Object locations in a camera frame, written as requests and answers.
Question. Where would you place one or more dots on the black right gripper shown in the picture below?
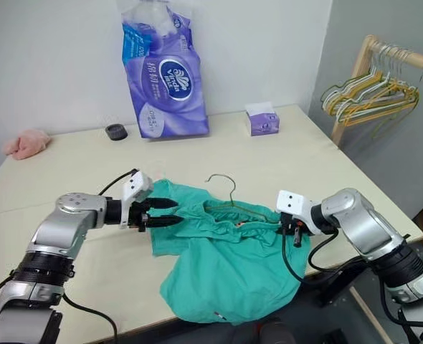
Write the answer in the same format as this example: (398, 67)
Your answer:
(290, 223)

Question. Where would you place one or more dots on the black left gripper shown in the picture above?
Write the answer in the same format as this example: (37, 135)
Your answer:
(140, 215)

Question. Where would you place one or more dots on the green shorts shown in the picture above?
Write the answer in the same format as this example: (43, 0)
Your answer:
(229, 265)

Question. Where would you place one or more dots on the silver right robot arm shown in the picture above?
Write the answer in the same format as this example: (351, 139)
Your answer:
(362, 222)

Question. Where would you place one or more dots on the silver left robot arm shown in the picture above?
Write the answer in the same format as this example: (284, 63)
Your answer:
(64, 218)

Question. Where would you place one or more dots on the black round cap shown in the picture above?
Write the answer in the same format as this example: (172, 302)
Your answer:
(116, 132)

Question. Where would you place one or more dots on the small purple tissue box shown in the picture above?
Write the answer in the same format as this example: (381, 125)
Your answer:
(263, 123)

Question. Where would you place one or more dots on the wooden clothes rack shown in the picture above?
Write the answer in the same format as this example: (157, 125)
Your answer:
(344, 118)

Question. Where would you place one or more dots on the purple tissue multipack bag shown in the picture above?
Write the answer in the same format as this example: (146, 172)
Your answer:
(168, 86)

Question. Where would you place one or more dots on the pink cloth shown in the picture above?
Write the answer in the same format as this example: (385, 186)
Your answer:
(27, 143)

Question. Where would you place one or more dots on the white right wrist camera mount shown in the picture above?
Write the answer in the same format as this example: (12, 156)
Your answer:
(292, 202)

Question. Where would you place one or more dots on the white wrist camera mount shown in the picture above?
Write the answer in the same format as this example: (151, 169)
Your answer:
(292, 202)
(140, 184)

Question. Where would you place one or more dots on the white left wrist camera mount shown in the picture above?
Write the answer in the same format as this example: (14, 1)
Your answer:
(140, 184)

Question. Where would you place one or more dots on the black table support bracket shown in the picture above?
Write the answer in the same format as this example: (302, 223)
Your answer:
(340, 281)

